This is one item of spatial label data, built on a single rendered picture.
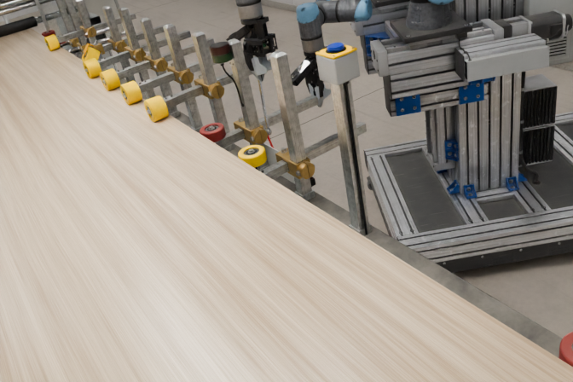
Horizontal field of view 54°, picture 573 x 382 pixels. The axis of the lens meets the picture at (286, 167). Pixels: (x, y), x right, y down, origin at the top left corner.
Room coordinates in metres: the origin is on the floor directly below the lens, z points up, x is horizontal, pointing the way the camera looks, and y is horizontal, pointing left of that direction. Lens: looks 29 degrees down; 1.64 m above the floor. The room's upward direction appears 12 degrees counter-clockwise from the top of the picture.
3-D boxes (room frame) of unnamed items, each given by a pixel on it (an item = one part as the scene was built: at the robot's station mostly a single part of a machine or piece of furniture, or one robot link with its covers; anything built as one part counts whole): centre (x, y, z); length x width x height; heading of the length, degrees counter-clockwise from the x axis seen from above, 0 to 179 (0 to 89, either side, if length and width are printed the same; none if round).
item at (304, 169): (1.48, -0.03, 0.81); 0.14 x 0.06 x 0.05; 29
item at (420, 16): (1.85, -0.57, 1.09); 0.15 x 0.15 x 0.10
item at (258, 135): (1.70, 0.10, 0.85); 0.14 x 0.06 x 0.05; 29
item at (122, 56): (2.61, 0.55, 0.95); 0.50 x 0.04 x 0.04; 119
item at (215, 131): (1.66, 0.21, 0.85); 0.08 x 0.08 x 0.11
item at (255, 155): (1.44, 0.09, 0.85); 0.08 x 0.08 x 0.11
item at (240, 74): (1.68, 0.08, 0.93); 0.04 x 0.04 x 0.48; 29
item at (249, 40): (1.73, 0.01, 1.15); 0.09 x 0.08 x 0.12; 49
